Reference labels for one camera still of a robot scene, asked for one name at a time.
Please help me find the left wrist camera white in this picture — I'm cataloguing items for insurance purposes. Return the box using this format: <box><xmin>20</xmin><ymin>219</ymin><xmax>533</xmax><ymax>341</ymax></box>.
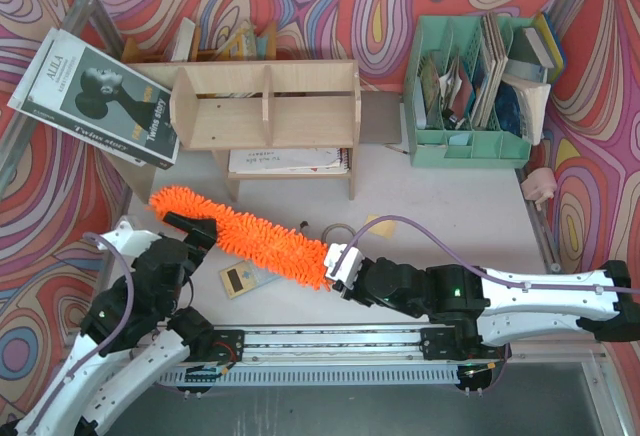
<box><xmin>100</xmin><ymin>215</ymin><xmax>161</xmax><ymax>259</ymax></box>

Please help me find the yellow sticky note pad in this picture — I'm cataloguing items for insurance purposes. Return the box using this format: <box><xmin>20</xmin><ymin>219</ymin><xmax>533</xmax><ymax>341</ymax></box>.
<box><xmin>368</xmin><ymin>220</ymin><xmax>396</xmax><ymax>239</ymax></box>

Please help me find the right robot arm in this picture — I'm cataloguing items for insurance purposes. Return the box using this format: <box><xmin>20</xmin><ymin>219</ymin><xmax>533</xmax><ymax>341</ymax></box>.
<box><xmin>326</xmin><ymin>255</ymin><xmax>639</xmax><ymax>360</ymax></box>

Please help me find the blue yellow book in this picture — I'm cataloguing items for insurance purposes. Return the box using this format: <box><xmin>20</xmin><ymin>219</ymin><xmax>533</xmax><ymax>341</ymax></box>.
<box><xmin>509</xmin><ymin>12</ymin><xmax>566</xmax><ymax>85</ymax></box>

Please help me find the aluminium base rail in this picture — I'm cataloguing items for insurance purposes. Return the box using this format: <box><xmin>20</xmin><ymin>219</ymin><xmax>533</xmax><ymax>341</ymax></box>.
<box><xmin>129</xmin><ymin>325</ymin><xmax>611</xmax><ymax>372</ymax></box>

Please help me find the grey pocket calculator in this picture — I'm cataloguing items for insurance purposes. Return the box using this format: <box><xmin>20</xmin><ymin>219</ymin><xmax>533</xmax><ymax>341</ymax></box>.
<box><xmin>219</xmin><ymin>261</ymin><xmax>280</xmax><ymax>299</ymax></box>

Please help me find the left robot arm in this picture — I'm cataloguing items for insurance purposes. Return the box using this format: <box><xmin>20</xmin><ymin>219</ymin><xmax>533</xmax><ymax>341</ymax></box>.
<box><xmin>1</xmin><ymin>212</ymin><xmax>217</xmax><ymax>435</ymax></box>

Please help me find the green desk organizer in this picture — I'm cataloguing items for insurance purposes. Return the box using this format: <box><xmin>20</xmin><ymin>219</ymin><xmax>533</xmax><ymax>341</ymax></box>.
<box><xmin>404</xmin><ymin>12</ymin><xmax>531</xmax><ymax>169</ymax></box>

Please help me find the orange microfiber duster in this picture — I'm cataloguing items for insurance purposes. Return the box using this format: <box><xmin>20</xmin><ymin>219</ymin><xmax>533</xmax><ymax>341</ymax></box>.
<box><xmin>149</xmin><ymin>186</ymin><xmax>331</xmax><ymax>290</ymax></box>

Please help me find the grey brown mat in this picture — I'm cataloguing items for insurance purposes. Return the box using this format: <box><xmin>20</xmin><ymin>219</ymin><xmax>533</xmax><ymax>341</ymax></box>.
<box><xmin>360</xmin><ymin>91</ymin><xmax>402</xmax><ymax>145</ymax></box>

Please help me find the wooden bookshelf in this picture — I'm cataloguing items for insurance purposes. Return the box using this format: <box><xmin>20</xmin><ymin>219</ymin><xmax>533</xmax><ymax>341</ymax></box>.
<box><xmin>132</xmin><ymin>60</ymin><xmax>362</xmax><ymax>199</ymax></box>

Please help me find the open book beside organizer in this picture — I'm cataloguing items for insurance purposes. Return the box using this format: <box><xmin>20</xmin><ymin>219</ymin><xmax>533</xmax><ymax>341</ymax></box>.
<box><xmin>495</xmin><ymin>73</ymin><xmax>551</xmax><ymax>146</ymax></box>

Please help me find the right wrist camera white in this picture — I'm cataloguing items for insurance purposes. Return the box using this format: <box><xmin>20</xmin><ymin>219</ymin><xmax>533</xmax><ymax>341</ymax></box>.
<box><xmin>324</xmin><ymin>243</ymin><xmax>364</xmax><ymax>290</ymax></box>

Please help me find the tape ring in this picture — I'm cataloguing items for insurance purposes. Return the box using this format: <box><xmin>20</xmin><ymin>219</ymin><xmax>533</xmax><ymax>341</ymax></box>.
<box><xmin>321</xmin><ymin>222</ymin><xmax>356</xmax><ymax>240</ymax></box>

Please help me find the spiral notebook on lower shelf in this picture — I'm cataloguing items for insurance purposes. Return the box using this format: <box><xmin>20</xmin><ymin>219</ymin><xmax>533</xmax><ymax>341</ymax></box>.
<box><xmin>228</xmin><ymin>148</ymin><xmax>350</xmax><ymax>175</ymax></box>

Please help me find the pencil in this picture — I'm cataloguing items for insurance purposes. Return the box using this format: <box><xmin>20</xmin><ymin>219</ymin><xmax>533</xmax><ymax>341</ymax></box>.
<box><xmin>384</xmin><ymin>144</ymin><xmax>410</xmax><ymax>155</ymax></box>

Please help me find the Twins story magazine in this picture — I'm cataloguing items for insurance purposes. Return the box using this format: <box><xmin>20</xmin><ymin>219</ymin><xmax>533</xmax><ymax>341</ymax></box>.
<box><xmin>19</xmin><ymin>29</ymin><xmax>179</xmax><ymax>169</ymax></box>

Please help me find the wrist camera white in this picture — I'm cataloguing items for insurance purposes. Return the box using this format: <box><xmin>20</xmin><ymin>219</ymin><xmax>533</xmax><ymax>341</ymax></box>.
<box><xmin>324</xmin><ymin>243</ymin><xmax>364</xmax><ymax>290</ymax></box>
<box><xmin>100</xmin><ymin>215</ymin><xmax>161</xmax><ymax>259</ymax></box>

